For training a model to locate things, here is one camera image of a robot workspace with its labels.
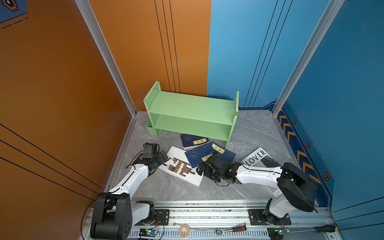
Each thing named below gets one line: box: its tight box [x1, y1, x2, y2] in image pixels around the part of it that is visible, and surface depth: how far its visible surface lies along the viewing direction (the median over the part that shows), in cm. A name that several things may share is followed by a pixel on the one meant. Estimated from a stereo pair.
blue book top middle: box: [184, 142, 214, 168], surface depth 94 cm
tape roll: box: [179, 225, 190, 239], surface depth 71 cm
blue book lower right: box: [212, 143, 237, 164], surface depth 96 cm
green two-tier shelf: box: [143, 81, 240, 148], surface depth 93 cm
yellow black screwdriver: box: [290, 224, 339, 233], surface depth 70 cm
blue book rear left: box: [180, 133, 210, 150], surface depth 104 cm
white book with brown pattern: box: [158, 146, 204, 187], surface depth 90 cm
